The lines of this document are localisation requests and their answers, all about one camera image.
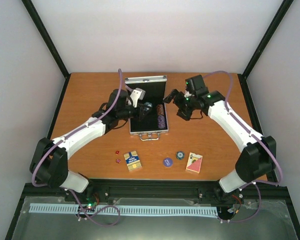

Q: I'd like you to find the right black frame post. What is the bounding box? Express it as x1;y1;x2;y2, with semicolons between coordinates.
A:
242;0;294;81

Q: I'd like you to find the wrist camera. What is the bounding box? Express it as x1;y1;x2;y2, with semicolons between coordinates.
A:
128;88;146;108
185;74;209;97

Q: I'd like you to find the purple dealer button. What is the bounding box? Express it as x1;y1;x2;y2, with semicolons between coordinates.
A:
162;157;173;168

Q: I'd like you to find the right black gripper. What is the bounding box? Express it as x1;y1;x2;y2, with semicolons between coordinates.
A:
163;89;196;121

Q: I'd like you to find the aluminium poker case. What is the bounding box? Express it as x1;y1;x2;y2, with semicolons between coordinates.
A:
125;75;169;142

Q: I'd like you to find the red playing card deck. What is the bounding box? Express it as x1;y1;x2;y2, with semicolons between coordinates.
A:
185;152;203;174

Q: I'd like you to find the light blue cable duct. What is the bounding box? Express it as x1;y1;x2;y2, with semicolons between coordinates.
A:
28;203;218;218

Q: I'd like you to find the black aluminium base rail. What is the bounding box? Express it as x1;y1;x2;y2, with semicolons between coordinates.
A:
64;177;243;204

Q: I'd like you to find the left black frame post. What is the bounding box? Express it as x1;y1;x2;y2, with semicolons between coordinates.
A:
21;0;71;79

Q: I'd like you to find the electronics board with led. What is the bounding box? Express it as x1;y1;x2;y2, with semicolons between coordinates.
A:
79;194;100;213

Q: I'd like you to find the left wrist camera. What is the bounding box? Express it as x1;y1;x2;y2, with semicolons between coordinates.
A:
128;88;146;108

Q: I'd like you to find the black frame post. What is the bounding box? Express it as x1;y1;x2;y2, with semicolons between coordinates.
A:
21;0;71;79
242;0;294;81

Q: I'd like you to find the brown poker chip stack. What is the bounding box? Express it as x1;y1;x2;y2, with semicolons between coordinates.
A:
156;104;165;116

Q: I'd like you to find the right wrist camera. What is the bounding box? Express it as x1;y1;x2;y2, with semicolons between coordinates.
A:
185;74;209;97

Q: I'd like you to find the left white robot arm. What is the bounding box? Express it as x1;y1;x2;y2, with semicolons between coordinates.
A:
29;88;151;202

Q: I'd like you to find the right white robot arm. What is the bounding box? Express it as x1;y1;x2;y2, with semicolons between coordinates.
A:
163;89;276;202

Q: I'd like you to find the blue playing card box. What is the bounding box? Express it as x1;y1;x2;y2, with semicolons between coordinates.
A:
123;150;142;172

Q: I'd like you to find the purple poker chip stack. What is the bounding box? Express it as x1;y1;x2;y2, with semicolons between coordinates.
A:
157;115;166;129

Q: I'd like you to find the teal poker chip stack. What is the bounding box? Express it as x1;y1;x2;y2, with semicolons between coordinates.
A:
176;151;185;160
144;102;153;109

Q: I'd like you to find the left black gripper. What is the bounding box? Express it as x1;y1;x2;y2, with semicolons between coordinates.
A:
117;102;152;122

